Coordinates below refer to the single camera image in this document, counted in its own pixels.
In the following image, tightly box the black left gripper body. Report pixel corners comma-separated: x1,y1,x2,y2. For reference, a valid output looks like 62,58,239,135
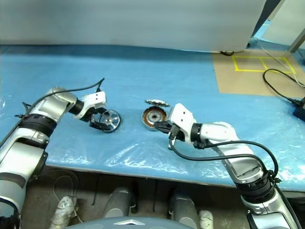
89,108,106,125

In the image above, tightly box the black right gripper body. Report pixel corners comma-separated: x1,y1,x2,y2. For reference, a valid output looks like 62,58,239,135
168,124,186,142

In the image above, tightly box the silver spoked rotor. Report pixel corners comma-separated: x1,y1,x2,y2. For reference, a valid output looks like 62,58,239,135
98,109,123,133

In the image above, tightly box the motor housing with copper windings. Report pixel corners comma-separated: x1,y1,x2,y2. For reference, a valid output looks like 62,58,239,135
142,106,169,131

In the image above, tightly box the small grey gear plate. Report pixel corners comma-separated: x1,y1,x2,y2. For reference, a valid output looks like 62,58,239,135
144,98,171,109

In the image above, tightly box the blue plastic table cover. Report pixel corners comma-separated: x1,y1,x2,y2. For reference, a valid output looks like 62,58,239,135
0,44,305,192

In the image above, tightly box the grey rounded leg shell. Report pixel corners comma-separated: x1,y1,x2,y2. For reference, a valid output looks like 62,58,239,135
105,187,138,219
168,187,200,223

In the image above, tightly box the brown cardboard sheet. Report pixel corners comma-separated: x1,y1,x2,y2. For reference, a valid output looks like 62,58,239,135
212,49,305,96

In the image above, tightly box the white rounded lump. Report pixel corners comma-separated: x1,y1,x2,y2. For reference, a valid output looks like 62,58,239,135
51,195,78,228
199,209,214,228

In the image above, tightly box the large white panel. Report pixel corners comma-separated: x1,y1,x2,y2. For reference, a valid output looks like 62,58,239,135
0,0,266,54

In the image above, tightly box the grey robot chest shell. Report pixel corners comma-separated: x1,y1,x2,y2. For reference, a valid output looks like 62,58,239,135
69,216,191,229

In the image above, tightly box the black power adapter brick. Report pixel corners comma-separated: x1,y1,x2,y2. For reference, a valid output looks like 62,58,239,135
293,96,305,118

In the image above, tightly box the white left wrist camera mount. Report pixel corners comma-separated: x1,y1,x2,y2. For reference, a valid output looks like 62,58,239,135
73,91,107,122

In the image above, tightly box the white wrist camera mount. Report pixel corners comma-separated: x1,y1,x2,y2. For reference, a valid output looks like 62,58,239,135
168,103,197,146
73,91,107,122

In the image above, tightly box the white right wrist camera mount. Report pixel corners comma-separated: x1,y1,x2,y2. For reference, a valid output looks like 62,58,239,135
168,103,197,146

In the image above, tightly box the thin black hanging strap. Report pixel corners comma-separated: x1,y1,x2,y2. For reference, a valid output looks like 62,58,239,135
91,175,100,206

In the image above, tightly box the thin white wire loop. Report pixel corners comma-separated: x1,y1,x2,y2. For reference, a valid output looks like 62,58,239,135
52,175,81,216

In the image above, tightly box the thin white cable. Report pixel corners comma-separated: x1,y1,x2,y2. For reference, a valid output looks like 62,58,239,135
258,39,305,87

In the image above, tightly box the black power cord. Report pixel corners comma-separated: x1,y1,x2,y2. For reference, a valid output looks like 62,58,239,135
263,68,305,106

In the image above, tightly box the grey metal frame post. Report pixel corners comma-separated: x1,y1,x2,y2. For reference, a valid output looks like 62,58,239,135
287,28,305,53

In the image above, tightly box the white board behind post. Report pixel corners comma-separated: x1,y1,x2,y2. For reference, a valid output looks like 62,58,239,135
261,0,305,45

